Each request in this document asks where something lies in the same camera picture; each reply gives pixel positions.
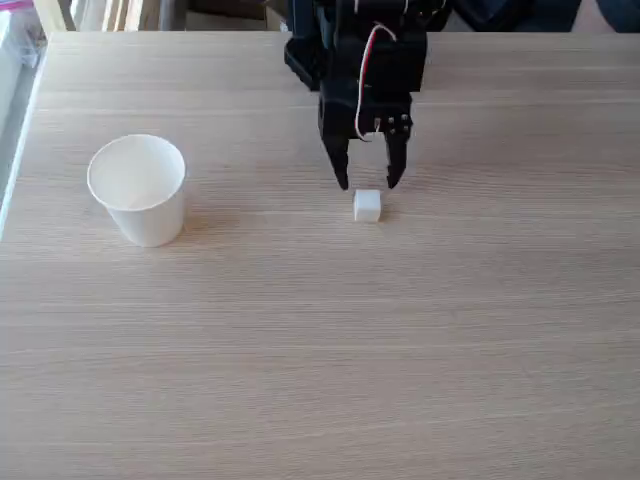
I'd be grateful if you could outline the brown cardboard box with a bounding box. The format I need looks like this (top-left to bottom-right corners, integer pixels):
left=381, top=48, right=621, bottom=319
left=183, top=0, right=292, bottom=32

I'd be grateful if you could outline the clear plastic bag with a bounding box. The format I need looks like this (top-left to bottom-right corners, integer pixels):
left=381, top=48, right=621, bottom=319
left=0, top=0, right=49, bottom=70

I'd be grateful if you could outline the light wooden chair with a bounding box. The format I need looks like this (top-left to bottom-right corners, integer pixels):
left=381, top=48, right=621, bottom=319
left=32, top=0, right=166, bottom=34

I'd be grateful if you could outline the small white block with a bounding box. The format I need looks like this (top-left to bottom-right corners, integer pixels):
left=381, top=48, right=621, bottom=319
left=352, top=188, right=383, bottom=224

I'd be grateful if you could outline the white and red cable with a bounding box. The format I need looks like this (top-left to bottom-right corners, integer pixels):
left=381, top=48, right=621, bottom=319
left=353, top=22, right=399, bottom=144

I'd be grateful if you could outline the white paper cup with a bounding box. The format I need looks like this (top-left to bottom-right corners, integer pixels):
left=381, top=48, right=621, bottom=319
left=86, top=133, right=187, bottom=248

